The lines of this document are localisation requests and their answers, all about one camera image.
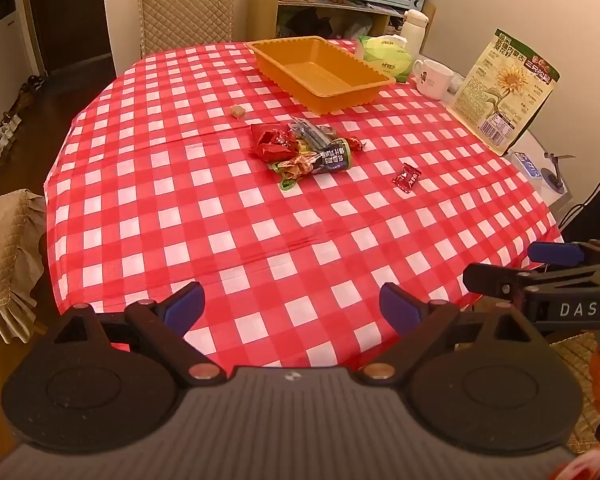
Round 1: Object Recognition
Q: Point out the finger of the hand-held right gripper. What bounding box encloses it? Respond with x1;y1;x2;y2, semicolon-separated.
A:
462;262;600;306
528;240;600;267

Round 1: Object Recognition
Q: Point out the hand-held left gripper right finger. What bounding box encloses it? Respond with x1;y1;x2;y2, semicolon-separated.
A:
357;282;551;387

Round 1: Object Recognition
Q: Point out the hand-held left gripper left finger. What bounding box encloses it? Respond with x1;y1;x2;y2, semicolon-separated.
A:
45;281;231;389

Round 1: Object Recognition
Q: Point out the small red candy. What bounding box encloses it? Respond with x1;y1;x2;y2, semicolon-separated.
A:
391;164;425;192

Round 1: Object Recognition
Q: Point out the dark snack packet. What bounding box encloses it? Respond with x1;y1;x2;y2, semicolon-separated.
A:
312;140;354;174

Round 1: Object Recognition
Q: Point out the green brown candy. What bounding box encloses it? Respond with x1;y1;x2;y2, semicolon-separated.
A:
267;152;326;179

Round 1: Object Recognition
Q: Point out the red snack packet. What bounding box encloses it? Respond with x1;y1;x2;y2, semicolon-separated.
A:
251;124;295;145
250;140;299;162

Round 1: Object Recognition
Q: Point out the orange plastic tray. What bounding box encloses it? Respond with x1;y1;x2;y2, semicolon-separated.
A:
245;36;397;116

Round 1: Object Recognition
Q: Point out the small black desk stand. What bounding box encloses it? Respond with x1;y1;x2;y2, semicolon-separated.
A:
540;152;578;194

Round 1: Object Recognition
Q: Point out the woven seat mat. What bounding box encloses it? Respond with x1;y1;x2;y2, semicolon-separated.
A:
550;335;600;456

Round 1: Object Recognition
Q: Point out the small blue box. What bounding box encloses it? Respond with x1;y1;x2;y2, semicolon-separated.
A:
511;151;543;181

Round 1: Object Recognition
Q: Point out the red checkered tablecloth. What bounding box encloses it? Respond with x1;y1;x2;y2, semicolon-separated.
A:
44;39;563;376

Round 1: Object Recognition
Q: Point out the sunflower seed bag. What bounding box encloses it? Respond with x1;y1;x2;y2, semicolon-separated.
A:
452;29;561;157

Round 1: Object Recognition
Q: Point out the beige ruffled chair cover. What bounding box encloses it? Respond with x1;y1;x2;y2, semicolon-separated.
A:
0;189;48;346

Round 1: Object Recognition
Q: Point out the white mug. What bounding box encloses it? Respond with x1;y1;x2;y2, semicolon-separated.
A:
412;58;455;101

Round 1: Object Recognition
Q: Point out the green tissue pack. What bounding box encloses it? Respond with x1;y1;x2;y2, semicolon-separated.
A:
355;34;413;83

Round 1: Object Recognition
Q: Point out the row of shoes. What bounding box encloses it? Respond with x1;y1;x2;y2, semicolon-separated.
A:
0;75;46;173

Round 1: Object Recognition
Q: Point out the white thermos bottle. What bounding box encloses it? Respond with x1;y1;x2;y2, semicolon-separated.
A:
401;8;428;56

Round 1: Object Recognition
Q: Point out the white plastic bag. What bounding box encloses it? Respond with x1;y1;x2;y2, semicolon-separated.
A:
337;12;373;41

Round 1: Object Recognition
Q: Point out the quilted beige chair back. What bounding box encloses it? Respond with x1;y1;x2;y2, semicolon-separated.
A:
136;0;235;58

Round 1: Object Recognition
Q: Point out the black bag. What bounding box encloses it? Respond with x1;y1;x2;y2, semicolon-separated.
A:
287;7;333;41

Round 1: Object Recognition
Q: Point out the wooden shelf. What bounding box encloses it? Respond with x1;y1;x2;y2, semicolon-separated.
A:
250;0;437;53

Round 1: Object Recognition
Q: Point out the dark wooden door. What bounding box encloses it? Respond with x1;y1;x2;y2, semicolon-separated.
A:
20;0;116;78

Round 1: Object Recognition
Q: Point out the black stand frame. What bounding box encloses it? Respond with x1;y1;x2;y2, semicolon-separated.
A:
560;164;600;246

